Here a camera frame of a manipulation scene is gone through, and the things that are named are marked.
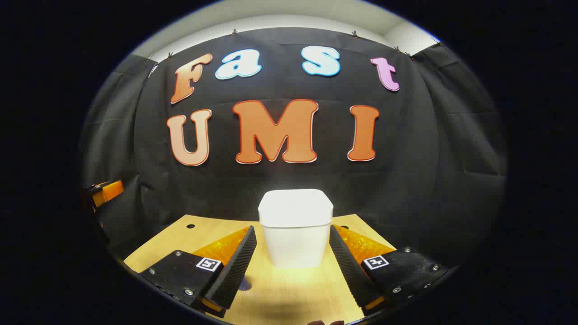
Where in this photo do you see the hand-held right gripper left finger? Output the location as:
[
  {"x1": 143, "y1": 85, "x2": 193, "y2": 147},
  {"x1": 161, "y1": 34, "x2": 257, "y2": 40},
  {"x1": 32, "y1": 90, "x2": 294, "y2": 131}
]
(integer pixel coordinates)
[{"x1": 138, "y1": 225, "x2": 258, "y2": 317}]

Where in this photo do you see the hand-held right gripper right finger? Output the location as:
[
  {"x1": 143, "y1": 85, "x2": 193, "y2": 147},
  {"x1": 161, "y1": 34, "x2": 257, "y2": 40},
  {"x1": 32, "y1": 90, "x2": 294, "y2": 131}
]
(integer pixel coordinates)
[{"x1": 329, "y1": 224, "x2": 450, "y2": 316}]

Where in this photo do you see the white desktop garbage bin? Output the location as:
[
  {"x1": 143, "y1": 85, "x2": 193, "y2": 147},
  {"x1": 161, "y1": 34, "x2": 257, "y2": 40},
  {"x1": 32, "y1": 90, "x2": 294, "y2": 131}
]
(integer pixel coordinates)
[{"x1": 258, "y1": 189, "x2": 334, "y2": 269}]

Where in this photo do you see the wooden desktop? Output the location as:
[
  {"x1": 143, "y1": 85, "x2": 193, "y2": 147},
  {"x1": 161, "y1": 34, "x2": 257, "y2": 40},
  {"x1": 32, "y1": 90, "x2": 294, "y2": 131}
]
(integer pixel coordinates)
[{"x1": 123, "y1": 214, "x2": 398, "y2": 325}]

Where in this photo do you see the black backdrop cloth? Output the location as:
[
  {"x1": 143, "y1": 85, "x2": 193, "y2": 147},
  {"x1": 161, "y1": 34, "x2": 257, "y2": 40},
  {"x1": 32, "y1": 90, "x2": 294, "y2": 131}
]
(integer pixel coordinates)
[{"x1": 79, "y1": 27, "x2": 508, "y2": 271}]

